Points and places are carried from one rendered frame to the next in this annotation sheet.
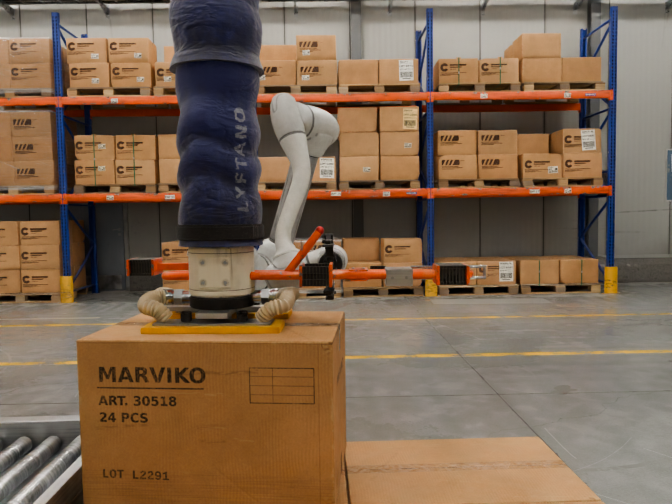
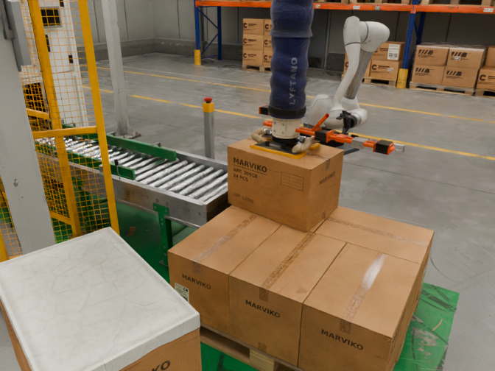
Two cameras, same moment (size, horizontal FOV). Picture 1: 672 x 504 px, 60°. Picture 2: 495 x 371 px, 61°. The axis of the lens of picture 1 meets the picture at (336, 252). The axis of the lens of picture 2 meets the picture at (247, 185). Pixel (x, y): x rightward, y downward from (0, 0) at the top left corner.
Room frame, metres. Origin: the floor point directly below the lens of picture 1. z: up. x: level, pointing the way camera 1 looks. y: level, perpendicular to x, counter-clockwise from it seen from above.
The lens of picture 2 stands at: (-0.68, -0.84, 1.82)
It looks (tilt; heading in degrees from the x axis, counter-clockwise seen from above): 25 degrees down; 33
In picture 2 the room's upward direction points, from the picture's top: straight up
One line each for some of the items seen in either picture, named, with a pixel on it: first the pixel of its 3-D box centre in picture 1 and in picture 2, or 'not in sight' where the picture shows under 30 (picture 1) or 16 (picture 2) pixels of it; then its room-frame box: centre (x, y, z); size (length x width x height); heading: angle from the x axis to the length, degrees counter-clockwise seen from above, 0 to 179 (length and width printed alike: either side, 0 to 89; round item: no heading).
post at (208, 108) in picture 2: not in sight; (210, 160); (1.97, 1.25, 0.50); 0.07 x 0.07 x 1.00; 2
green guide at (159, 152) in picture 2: not in sight; (110, 138); (1.71, 2.19, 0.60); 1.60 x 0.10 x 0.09; 92
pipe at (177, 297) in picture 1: (222, 299); (285, 137); (1.52, 0.30, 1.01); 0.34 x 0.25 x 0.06; 88
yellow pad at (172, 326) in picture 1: (214, 321); (277, 147); (1.42, 0.31, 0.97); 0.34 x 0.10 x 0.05; 88
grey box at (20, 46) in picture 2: not in sight; (10, 33); (0.55, 1.38, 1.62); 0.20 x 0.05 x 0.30; 92
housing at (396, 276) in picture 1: (398, 276); (359, 143); (1.50, -0.16, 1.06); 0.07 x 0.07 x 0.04; 88
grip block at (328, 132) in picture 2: (316, 274); (323, 135); (1.51, 0.05, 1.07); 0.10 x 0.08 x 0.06; 178
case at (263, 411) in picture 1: (227, 398); (283, 177); (1.50, 0.29, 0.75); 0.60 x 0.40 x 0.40; 85
